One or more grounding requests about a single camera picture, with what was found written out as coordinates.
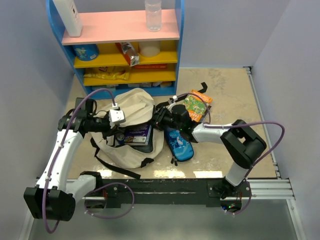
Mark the white cylindrical container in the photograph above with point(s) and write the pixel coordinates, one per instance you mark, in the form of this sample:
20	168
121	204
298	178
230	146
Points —
149	48

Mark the blue comic book top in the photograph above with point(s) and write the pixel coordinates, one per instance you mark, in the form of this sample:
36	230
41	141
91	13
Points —
119	139

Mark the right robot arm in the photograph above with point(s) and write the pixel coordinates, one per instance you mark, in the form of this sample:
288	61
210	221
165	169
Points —
243	144

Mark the purple book underneath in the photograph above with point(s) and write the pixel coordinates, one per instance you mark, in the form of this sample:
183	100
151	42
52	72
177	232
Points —
138	135

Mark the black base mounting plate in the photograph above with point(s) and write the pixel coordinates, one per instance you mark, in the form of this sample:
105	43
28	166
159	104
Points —
116	195

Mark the white rectangular bottle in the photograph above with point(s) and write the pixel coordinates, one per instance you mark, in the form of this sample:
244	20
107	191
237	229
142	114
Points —
70	17

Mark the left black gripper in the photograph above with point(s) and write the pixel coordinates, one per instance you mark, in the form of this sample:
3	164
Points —
110	132

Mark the blue snack cup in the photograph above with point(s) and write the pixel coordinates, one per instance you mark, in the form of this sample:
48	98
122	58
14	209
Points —
86	52

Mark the red silver snack packet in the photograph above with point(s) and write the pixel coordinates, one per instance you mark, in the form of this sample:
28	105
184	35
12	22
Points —
129	53

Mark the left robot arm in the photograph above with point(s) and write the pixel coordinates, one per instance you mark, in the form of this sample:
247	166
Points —
52	198

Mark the aluminium frame rail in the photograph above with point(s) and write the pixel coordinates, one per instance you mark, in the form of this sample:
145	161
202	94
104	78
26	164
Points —
261	189

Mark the clear plastic bottle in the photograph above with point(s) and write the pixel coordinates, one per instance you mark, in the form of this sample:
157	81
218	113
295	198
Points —
153	14

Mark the grey blue bottom book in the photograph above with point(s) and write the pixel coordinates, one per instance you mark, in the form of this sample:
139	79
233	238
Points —
208	110

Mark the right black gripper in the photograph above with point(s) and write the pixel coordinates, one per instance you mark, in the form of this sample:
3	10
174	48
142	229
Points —
159	116

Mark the yellow chips bag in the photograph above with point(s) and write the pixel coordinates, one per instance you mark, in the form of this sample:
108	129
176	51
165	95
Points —
109	72

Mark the blue shelf unit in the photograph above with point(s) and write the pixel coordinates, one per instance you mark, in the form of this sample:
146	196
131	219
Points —
105	29

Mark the white packets bottom shelf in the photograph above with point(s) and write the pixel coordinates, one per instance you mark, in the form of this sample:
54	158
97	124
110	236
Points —
114	87

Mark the beige canvas backpack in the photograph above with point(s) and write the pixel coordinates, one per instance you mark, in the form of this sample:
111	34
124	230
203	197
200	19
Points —
138	106

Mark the blue dinosaur pencil case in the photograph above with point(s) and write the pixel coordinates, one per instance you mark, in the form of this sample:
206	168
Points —
181	150

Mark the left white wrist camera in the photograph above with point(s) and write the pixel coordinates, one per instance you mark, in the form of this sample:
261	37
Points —
116	115

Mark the orange green book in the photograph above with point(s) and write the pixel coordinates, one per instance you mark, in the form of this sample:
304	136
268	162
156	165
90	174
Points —
197	105

